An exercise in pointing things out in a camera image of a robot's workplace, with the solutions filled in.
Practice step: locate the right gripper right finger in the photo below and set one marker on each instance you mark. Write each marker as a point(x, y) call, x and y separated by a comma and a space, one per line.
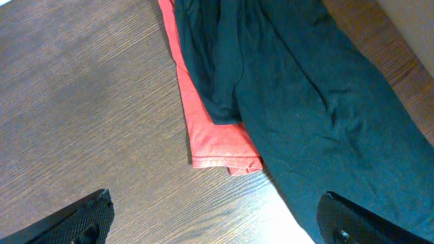
point(342, 221)

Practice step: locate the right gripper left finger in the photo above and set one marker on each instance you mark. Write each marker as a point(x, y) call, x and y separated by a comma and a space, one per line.
point(87, 220)

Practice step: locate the black garment in pile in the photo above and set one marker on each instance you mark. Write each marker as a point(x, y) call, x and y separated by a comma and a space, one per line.
point(320, 114)

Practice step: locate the red garment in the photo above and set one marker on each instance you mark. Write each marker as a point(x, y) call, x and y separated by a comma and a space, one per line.
point(211, 145)

